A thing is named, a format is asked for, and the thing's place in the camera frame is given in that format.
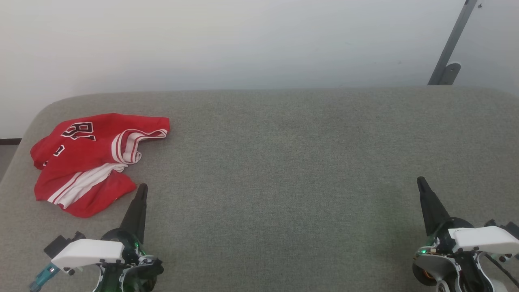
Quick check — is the teal cable connector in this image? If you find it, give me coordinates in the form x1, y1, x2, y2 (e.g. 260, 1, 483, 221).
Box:
29, 263, 61, 292

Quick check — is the left gripper black green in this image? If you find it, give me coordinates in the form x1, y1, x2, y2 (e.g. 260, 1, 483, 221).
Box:
97, 184, 165, 292

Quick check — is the red basketball jersey white trim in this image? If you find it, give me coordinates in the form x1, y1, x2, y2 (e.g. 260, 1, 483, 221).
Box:
30, 113, 170, 218

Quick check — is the right gripper black green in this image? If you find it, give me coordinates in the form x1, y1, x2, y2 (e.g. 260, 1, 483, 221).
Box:
414, 177, 473, 255

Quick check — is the grey metal pole with bracket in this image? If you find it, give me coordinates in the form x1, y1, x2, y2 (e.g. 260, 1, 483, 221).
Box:
428, 0, 479, 86

